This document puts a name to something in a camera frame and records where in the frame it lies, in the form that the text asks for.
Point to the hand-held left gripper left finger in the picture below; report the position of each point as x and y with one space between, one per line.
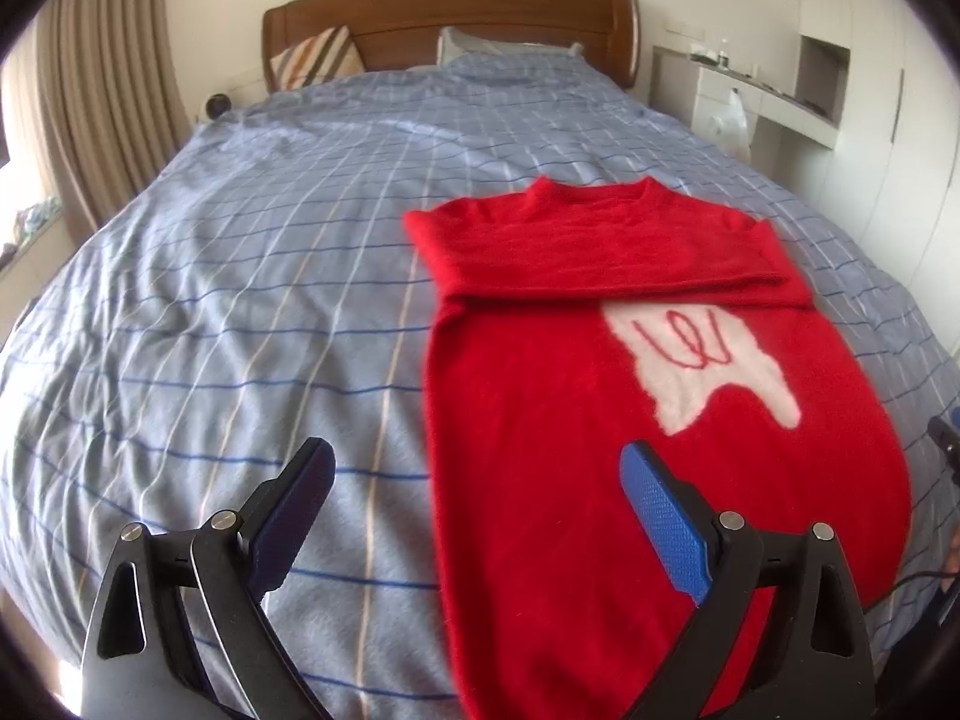
294 517

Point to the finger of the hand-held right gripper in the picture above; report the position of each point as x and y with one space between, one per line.
946 439

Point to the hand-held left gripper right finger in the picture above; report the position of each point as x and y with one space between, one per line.
666 526

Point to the red sweater with white print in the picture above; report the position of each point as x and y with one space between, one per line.
570 390

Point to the bed with blue checked cover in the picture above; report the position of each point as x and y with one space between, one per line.
262 277

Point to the white wardrobe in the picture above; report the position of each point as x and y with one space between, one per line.
900 127

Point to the white desk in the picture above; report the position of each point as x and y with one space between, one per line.
780 101

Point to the clear plastic bag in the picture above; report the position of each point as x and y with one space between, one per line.
729 124

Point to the clutter on window sill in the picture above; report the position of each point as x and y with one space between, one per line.
34 221

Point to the striped cushion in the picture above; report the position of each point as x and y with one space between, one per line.
315 60

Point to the beige curtain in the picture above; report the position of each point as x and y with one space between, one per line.
112 75

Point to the grey blue pillow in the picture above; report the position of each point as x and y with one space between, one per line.
495 45

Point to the wooden headboard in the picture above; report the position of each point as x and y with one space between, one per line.
465 11

